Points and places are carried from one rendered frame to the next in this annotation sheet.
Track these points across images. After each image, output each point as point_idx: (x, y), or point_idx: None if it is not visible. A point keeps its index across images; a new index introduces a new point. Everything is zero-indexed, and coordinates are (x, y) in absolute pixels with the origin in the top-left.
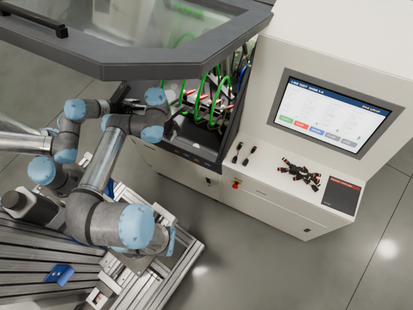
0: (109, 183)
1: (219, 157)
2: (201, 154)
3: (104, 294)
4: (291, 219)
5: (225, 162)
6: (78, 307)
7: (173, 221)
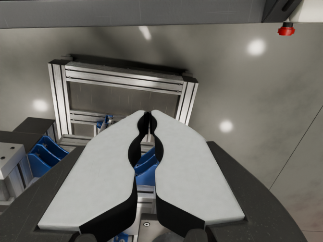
0: (47, 152)
1: (289, 2)
2: (212, 11)
3: None
4: None
5: (312, 10)
6: None
7: None
